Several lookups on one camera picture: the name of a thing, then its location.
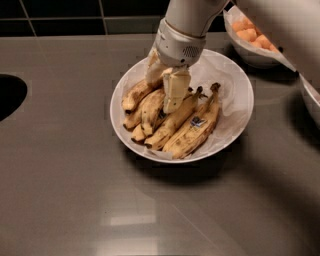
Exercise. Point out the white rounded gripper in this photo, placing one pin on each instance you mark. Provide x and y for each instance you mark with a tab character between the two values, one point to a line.
176	47

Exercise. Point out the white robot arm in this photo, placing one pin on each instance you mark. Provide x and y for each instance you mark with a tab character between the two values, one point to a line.
293	26

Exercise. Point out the dark bruised middle banana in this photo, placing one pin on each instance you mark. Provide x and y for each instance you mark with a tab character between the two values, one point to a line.
151	110

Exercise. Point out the top spotted banana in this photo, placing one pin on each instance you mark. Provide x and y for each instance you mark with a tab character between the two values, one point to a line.
137	93

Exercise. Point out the long yellow centre banana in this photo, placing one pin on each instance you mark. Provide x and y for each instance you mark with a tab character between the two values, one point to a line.
173	122

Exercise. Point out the white paper bowl liner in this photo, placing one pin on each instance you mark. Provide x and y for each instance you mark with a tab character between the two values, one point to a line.
235	98

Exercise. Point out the stickered banana pair right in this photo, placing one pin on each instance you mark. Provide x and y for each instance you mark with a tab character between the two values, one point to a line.
196	130

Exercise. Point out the small lower left banana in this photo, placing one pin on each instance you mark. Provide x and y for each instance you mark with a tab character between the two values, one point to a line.
132	123

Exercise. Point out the white bowl at right edge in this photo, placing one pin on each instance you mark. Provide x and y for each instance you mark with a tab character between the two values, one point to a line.
311	100

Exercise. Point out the white paper under oranges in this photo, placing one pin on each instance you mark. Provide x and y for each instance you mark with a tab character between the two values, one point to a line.
253	46

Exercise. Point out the pile of small oranges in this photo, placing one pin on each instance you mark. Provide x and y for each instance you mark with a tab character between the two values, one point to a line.
247	31

